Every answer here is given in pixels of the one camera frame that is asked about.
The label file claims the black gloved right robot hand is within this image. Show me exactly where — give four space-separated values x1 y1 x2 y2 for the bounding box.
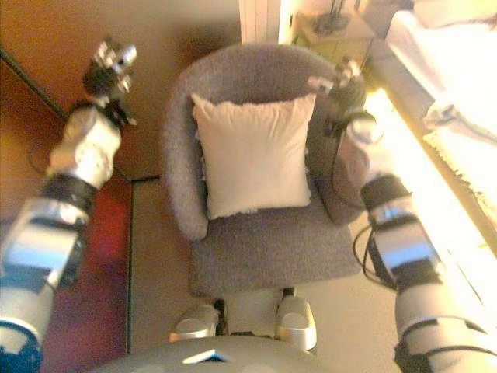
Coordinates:
308 55 369 117

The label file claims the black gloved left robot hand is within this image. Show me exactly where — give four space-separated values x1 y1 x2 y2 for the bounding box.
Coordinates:
82 36 139 106

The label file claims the white cloth towel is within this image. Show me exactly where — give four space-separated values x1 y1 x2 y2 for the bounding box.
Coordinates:
189 92 318 221

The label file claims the beige wooden nightstand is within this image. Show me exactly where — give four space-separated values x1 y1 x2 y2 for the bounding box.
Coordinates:
294 11 377 75

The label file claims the beige upholstered bed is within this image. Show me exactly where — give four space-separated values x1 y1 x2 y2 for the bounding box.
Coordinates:
364 0 497 308

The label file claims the beige folded bed blanket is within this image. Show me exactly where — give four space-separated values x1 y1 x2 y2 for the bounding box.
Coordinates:
422 99 497 203

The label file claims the white bed pillow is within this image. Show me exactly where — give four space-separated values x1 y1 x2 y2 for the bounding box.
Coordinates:
411 0 497 27

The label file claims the red-brown wooden cabinet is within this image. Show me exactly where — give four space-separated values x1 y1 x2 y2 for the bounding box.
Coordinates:
0 46 135 354

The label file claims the grey fabric armchair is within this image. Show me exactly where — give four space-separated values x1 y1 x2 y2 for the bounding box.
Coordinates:
161 42 363 300

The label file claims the grey robot torso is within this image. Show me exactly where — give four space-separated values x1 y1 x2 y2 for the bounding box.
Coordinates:
89 336 339 373

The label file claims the white door frame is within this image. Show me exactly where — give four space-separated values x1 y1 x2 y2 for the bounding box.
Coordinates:
238 0 281 44

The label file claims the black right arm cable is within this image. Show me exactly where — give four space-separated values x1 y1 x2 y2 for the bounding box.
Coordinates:
329 112 399 291

